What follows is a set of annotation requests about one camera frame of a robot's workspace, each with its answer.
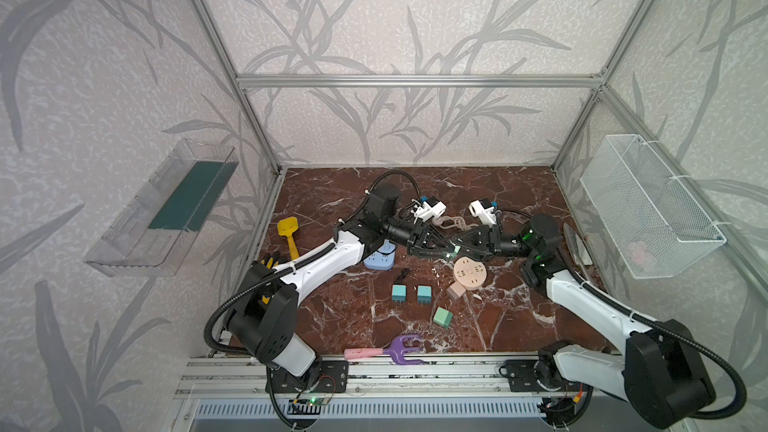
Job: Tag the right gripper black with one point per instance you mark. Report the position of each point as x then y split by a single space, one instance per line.
488 240

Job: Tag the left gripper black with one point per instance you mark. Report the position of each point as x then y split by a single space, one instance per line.
420 239

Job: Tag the light green plug cube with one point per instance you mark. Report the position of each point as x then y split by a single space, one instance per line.
442 317

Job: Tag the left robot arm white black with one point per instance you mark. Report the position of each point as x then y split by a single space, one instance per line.
260 319

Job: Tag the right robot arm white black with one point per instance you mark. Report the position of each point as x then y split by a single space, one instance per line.
658 367

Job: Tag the teal plug cube right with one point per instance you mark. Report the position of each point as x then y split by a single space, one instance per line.
424 294

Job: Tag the teal plug cube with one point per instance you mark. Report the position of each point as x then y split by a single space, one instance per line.
399 293
424 294

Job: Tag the pink plug cube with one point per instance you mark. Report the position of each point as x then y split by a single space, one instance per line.
456 290

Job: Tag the teal plug cube left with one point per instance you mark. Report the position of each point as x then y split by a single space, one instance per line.
399 293

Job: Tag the blue square power strip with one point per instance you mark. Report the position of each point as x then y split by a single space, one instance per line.
382 259

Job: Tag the purple pink toy rake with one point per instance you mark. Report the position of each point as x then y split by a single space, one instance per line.
398 351

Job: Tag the yellow toy shovel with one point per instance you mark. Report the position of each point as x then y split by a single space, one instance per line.
287 227

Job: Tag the pink item in basket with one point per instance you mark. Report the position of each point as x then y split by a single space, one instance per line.
640 254

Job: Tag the green sponge in bin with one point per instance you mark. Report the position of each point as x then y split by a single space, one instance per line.
190 203

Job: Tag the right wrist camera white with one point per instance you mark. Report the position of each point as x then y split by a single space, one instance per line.
485 211

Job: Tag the aluminium front rail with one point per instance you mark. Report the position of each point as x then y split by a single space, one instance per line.
441 375

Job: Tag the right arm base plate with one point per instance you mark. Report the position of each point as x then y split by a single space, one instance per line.
531 375

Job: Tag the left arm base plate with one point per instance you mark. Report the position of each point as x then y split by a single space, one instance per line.
323 376

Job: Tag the white wire mesh basket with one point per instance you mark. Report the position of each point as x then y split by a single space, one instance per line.
639 198

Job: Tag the clear plastic wall bin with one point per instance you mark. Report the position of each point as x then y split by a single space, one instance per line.
154 233

